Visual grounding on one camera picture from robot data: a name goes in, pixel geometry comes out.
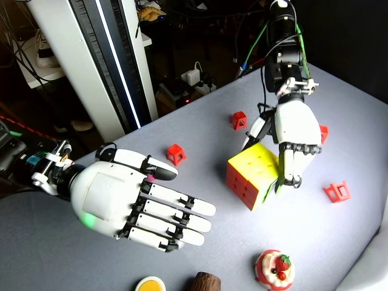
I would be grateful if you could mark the grey table cloth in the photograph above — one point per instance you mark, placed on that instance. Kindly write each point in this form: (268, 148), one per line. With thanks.
(212, 242)

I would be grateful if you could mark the toy bread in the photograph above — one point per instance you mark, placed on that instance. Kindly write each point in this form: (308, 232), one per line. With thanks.
(148, 13)

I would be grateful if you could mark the multicoloured puzzle cube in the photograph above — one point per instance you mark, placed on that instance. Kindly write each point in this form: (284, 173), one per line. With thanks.
(242, 182)

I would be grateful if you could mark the white shoe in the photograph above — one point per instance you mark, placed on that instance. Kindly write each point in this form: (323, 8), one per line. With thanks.
(45, 57)

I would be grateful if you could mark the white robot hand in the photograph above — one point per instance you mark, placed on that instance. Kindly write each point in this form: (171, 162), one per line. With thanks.
(100, 194)
(297, 121)

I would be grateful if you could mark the small red toy stool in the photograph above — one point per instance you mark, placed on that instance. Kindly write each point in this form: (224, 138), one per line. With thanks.
(175, 153)
(324, 133)
(335, 194)
(239, 120)

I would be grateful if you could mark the white column with black strips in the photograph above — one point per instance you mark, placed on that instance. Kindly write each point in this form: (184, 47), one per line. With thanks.
(60, 60)

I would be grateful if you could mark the strawberry cake toy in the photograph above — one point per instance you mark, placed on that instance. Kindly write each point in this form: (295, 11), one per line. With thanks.
(274, 269)

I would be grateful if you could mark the brown chocolate log toy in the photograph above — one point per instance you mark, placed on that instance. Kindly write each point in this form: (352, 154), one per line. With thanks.
(206, 282)

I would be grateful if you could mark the white power strip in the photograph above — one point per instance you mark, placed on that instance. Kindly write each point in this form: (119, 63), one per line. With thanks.
(206, 88)

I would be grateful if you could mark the white power adapter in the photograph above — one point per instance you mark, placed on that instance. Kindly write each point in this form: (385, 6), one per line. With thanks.
(191, 77)

